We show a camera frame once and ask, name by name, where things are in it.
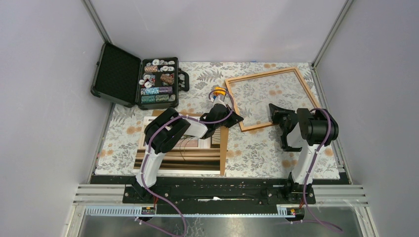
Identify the wooden picture frame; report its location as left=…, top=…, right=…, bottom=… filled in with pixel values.
left=225, top=67, right=321, bottom=132

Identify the photo print of window plant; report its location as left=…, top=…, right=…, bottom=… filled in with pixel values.
left=132, top=116, right=221, bottom=175

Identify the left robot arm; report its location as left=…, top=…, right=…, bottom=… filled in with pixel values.
left=132, top=103, right=244, bottom=203

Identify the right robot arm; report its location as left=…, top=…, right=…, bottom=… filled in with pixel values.
left=268, top=103, right=339, bottom=203

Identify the brown cardboard backing board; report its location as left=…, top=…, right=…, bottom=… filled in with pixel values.
left=158, top=126, right=229, bottom=177

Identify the floral patterned table mat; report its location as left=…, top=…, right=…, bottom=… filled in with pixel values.
left=95, top=61, right=341, bottom=181

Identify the yellow and blue toy block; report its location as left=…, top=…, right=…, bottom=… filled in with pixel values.
left=211, top=87, right=227, bottom=102

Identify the purple poker chip stack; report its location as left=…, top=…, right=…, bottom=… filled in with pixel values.
left=159, top=86, right=173, bottom=94

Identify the orange poker chip roll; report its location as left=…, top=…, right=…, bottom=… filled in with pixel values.
left=160, top=74, right=174, bottom=85

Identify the cyan poker chip stack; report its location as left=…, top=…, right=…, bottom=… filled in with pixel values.
left=140, top=87, right=159, bottom=96

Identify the black poker chip case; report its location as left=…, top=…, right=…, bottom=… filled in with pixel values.
left=90, top=43, right=189, bottom=110

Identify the green poker chip stack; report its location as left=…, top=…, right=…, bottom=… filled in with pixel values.
left=140, top=95, right=156, bottom=104

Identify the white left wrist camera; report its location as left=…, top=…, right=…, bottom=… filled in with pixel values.
left=213, top=95, right=226, bottom=106

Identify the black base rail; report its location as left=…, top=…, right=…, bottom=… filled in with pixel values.
left=90, top=175, right=346, bottom=217

